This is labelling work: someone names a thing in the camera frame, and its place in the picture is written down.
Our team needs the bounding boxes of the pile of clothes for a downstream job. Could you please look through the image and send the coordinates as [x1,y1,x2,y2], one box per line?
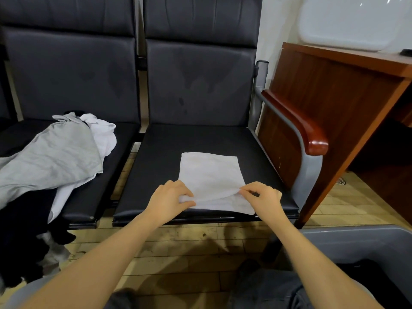
[0,112,118,295]

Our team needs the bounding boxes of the brown wooden desk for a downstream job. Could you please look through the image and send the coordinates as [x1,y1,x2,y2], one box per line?
[257,42,412,228]

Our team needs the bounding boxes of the person's right hand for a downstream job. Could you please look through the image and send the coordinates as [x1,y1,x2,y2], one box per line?
[239,181,284,224]

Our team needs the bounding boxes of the white t-shirt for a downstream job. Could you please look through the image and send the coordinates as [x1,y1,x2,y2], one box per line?
[178,151,256,215]

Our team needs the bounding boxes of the person's left hand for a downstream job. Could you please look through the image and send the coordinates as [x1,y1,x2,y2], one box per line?
[145,180,197,226]

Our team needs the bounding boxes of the white plastic tray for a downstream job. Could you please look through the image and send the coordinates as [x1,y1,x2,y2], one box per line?
[297,0,412,53]

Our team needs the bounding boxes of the person's right forearm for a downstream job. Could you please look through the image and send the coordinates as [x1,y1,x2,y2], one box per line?
[265,214,384,309]

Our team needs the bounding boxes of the black leather bench seat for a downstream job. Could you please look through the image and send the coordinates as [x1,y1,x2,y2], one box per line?
[0,0,141,229]
[112,0,300,227]

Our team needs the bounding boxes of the person's left forearm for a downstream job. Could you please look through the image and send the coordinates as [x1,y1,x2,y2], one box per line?
[22,212,170,309]

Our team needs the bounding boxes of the brown wooden bench armrest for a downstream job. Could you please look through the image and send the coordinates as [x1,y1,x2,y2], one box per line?
[261,89,330,156]

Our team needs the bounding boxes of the grey plastic storage bin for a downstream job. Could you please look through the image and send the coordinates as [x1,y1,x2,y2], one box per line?
[299,224,412,309]

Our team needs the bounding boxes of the person's blue jeans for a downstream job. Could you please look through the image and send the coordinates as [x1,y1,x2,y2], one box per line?
[3,257,381,309]

